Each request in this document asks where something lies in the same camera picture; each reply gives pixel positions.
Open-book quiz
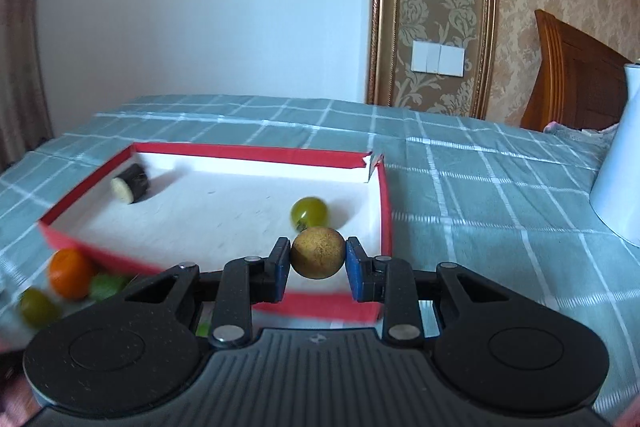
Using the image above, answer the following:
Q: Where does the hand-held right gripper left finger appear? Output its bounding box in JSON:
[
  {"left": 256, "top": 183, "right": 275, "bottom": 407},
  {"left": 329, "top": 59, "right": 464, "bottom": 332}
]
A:
[{"left": 122, "top": 237, "right": 293, "bottom": 349}]

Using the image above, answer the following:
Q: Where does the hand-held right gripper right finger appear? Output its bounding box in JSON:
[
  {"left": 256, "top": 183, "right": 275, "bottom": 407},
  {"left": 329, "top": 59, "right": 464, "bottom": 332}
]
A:
[{"left": 345, "top": 236, "right": 507, "bottom": 344}]

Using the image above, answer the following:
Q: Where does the light brown longan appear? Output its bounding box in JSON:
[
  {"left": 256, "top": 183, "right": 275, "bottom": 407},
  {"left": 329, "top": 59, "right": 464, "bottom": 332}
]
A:
[{"left": 290, "top": 227, "right": 347, "bottom": 280}]

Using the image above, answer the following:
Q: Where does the red cardboard box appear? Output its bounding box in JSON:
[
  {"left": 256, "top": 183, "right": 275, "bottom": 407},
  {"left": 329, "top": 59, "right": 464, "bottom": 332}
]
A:
[{"left": 39, "top": 143, "right": 393, "bottom": 325}]

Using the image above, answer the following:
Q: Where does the small orange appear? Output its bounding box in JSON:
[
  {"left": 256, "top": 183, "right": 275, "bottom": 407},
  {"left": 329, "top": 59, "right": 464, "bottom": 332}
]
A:
[{"left": 48, "top": 248, "right": 97, "bottom": 300}]

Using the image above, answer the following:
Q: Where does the dark green round fruit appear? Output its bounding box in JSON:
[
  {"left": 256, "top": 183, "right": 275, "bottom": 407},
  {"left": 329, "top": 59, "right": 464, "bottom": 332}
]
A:
[{"left": 20, "top": 287, "right": 60, "bottom": 327}]

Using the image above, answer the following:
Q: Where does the green tomato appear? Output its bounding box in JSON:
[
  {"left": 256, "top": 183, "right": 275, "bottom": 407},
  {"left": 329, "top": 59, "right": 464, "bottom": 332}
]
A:
[{"left": 291, "top": 196, "right": 330, "bottom": 232}]

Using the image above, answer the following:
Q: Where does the teal checkered bed sheet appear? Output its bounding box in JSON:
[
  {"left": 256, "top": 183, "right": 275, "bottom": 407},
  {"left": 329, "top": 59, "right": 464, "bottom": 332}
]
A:
[{"left": 0, "top": 94, "right": 640, "bottom": 408}]

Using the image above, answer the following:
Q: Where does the small sugarcane piece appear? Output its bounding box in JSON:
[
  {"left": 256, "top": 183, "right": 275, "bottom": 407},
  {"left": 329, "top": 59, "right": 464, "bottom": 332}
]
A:
[{"left": 110, "top": 163, "right": 151, "bottom": 205}]

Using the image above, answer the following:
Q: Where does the pink pillow cloth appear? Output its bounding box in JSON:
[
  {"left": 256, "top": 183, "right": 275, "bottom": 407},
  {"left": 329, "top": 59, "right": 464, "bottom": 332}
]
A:
[{"left": 544, "top": 121, "right": 621, "bottom": 142}]

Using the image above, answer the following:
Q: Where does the wooden headboard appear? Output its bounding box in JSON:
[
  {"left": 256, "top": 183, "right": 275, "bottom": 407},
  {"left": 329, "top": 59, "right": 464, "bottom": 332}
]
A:
[{"left": 520, "top": 9, "right": 635, "bottom": 131}]

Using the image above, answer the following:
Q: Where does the white kettle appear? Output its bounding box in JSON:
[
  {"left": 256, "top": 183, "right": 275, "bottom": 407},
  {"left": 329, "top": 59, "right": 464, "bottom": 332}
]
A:
[{"left": 589, "top": 63, "right": 640, "bottom": 248}]

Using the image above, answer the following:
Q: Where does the white wall switch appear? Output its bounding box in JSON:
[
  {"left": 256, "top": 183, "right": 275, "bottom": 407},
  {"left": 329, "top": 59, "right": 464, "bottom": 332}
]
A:
[{"left": 412, "top": 41, "right": 467, "bottom": 76}]

